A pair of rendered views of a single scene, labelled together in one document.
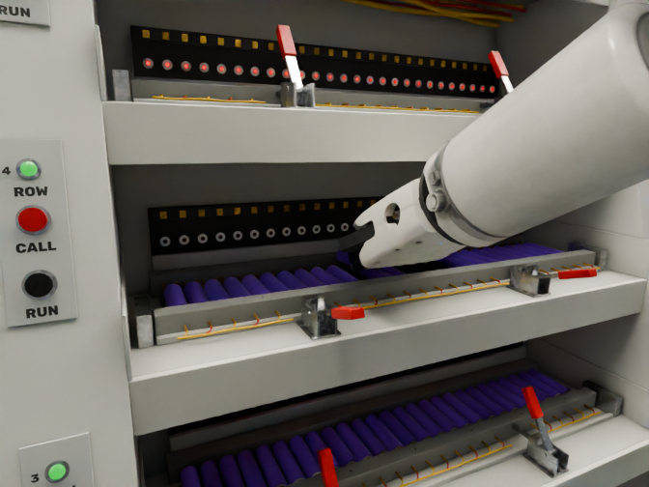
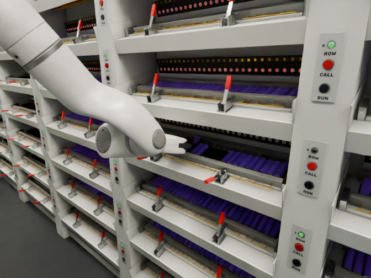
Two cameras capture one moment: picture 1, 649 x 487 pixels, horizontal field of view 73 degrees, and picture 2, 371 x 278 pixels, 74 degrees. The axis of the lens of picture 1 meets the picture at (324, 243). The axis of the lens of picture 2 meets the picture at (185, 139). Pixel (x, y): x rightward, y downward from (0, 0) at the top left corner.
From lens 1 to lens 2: 80 cm
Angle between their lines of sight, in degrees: 65
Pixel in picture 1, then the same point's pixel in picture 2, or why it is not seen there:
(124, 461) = (122, 165)
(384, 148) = (168, 116)
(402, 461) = (185, 204)
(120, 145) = not seen: hidden behind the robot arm
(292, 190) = not seen: hidden behind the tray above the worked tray
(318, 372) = (150, 167)
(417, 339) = (171, 172)
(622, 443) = (253, 261)
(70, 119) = not seen: hidden behind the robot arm
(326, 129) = (153, 109)
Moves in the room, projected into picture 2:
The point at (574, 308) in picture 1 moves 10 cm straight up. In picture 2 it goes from (232, 195) to (234, 160)
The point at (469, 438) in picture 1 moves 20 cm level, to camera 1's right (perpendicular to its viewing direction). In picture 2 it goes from (207, 214) to (247, 254)
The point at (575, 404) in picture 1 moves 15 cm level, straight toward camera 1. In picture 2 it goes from (260, 239) to (208, 238)
